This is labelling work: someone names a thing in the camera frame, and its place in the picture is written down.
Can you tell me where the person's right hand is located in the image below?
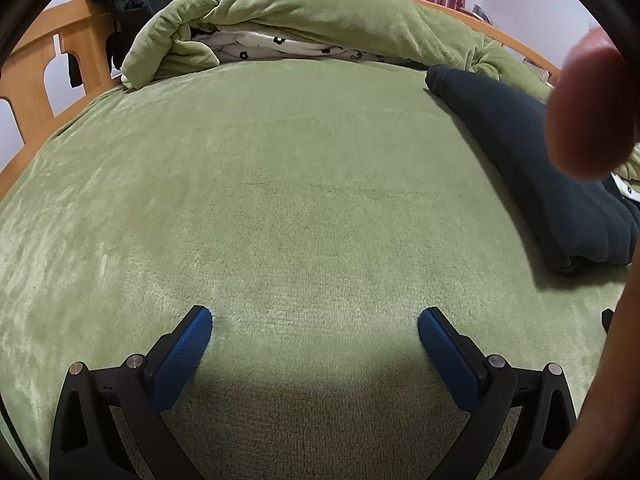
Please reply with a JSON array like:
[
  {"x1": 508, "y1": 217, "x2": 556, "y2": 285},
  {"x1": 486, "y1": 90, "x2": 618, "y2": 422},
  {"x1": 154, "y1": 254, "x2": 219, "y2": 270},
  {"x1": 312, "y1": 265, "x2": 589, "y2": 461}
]
[{"x1": 545, "y1": 27, "x2": 640, "y2": 181}]

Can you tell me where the green plush blanket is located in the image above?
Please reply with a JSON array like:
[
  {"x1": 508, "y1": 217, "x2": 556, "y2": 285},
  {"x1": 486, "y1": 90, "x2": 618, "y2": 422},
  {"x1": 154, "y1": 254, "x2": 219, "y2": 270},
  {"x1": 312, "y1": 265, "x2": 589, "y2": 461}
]
[{"x1": 121, "y1": 0, "x2": 640, "y2": 186}]

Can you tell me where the black jacket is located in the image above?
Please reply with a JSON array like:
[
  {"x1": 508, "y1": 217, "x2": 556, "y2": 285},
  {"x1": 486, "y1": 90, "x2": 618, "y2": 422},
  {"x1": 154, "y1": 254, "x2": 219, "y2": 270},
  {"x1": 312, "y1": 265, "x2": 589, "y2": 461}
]
[{"x1": 67, "y1": 0, "x2": 173, "y2": 88}]

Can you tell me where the person's right forearm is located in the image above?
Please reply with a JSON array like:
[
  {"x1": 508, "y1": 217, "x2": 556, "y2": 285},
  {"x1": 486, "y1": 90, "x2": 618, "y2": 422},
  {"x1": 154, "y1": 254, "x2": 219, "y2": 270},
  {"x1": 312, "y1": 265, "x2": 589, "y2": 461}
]
[{"x1": 575, "y1": 240, "x2": 640, "y2": 480}]

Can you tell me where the wooden bed frame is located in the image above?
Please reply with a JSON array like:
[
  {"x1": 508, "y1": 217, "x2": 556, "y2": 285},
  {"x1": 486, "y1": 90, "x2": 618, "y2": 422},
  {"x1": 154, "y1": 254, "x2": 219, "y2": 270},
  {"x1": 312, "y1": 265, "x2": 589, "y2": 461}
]
[{"x1": 0, "y1": 0, "x2": 563, "y2": 201}]

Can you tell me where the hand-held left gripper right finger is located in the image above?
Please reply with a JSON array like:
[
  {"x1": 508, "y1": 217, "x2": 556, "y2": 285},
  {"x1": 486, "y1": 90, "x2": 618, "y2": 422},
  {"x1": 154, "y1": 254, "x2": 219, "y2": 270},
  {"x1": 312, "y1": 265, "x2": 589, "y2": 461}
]
[{"x1": 417, "y1": 307, "x2": 581, "y2": 480}]

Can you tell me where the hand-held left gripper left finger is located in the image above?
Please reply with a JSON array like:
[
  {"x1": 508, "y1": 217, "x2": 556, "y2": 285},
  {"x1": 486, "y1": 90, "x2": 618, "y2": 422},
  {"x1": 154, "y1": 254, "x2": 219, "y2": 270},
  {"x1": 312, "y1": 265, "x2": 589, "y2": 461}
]
[{"x1": 47, "y1": 305, "x2": 214, "y2": 480}]

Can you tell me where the dark navy sweatshirt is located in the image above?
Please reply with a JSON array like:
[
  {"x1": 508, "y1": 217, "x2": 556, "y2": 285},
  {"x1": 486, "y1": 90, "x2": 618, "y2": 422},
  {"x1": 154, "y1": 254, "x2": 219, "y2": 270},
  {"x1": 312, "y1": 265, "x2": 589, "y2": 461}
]
[{"x1": 425, "y1": 64, "x2": 640, "y2": 273}]

